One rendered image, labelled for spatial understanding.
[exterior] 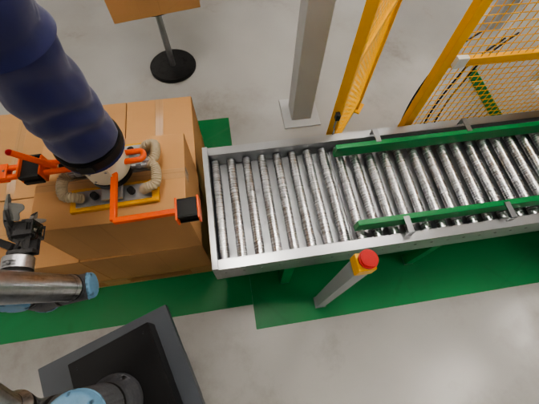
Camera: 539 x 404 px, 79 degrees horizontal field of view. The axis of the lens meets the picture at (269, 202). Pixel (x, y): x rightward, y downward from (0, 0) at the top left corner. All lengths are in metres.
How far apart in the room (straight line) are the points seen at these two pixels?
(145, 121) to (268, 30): 1.82
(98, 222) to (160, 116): 0.94
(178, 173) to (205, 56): 2.02
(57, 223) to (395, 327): 1.91
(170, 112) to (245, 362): 1.57
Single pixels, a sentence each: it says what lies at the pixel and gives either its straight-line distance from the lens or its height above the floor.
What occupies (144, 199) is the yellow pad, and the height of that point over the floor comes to 0.97.
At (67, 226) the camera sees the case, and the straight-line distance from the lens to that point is 1.47.
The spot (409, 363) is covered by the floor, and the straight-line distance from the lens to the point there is 2.31.
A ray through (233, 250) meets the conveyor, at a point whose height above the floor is 0.49.
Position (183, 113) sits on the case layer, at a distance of 2.14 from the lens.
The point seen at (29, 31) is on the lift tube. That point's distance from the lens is 0.93.
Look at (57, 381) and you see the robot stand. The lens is 1.58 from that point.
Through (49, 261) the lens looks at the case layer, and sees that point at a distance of 1.94.
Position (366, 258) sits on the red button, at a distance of 1.19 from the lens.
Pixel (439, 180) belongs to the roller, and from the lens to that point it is 2.08.
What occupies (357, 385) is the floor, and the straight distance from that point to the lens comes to 2.21.
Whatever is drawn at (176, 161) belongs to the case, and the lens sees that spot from 1.45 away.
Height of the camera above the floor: 2.13
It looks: 65 degrees down
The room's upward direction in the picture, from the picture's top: 4 degrees clockwise
